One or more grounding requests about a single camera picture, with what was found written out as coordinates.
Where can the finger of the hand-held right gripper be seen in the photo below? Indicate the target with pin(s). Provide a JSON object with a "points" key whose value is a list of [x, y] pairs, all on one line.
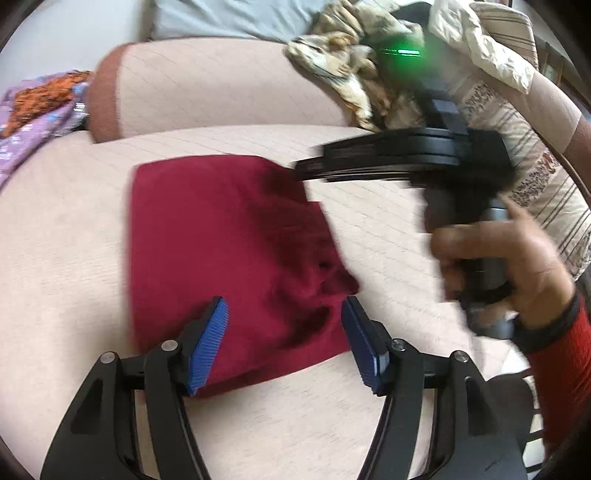
{"points": [[351, 168], [392, 141]]}

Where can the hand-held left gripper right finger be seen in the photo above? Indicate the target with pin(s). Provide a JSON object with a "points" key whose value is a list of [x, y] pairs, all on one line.
{"points": [[362, 341]]}

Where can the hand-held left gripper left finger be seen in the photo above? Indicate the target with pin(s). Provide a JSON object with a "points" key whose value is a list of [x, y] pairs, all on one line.
{"points": [[207, 344]]}

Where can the dark red cloth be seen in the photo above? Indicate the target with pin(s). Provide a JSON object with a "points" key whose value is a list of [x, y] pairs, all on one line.
{"points": [[221, 240]]}

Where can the person's right forearm red sleeve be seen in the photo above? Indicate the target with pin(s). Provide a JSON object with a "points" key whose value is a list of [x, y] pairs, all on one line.
{"points": [[563, 369]]}

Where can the person's right hand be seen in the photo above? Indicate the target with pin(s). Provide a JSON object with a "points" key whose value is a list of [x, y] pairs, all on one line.
{"points": [[535, 272]]}

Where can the beige bolster pillow brown end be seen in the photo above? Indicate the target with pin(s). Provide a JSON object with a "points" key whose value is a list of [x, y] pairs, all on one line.
{"points": [[554, 110]]}

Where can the beige brown floral cloth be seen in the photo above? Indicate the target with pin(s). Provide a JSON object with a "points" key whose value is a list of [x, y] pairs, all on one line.
{"points": [[332, 60]]}

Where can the cream crumpled cloth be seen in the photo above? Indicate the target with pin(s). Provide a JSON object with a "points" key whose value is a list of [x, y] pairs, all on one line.
{"points": [[466, 32]]}

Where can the brown sofa cushion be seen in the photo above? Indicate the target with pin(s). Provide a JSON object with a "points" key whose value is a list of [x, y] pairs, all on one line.
{"points": [[221, 87]]}

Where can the dark chair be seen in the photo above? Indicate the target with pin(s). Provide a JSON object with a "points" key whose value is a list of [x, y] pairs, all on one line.
{"points": [[517, 401]]}

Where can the grey pillow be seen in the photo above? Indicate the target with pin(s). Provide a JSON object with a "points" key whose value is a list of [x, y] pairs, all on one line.
{"points": [[231, 18]]}

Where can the purple floral cloth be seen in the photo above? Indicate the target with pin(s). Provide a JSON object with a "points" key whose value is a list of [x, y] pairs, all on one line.
{"points": [[27, 138]]}

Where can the orange black printed cloth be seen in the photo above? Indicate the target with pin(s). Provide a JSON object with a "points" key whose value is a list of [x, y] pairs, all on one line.
{"points": [[41, 99]]}

